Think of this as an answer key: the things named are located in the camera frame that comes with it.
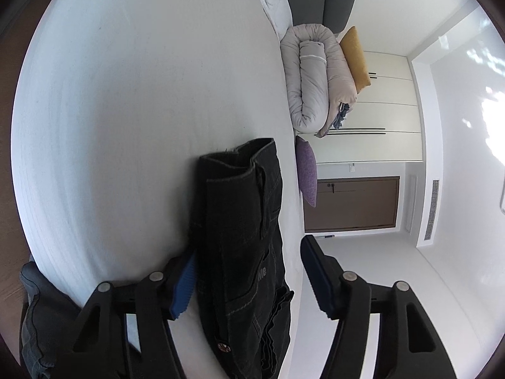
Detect yellow pillow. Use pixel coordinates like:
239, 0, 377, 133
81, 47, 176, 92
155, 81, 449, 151
339, 26, 372, 92

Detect purple pillow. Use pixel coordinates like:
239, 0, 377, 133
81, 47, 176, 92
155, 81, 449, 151
295, 135, 318, 208

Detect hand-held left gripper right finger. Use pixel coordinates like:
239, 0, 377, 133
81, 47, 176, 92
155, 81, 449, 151
300, 235, 460, 379

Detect brown door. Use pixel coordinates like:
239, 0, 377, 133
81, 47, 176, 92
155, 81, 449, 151
304, 176, 401, 233

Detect white air vent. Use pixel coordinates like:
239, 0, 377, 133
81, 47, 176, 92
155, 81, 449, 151
424, 179, 440, 241

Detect grey clothing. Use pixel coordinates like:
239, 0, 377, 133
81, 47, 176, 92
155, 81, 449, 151
19, 261, 89, 379

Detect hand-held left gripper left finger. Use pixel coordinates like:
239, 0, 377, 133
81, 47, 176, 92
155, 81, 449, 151
55, 253, 198, 379

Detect white wardrobe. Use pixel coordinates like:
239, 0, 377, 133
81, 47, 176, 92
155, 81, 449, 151
316, 49, 424, 165

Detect folded beige duvet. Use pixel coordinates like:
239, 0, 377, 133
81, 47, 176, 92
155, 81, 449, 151
280, 24, 358, 139

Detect black pants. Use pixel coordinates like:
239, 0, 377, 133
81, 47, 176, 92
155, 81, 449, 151
188, 138, 295, 379

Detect white bed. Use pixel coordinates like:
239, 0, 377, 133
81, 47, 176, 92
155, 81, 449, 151
12, 0, 306, 379

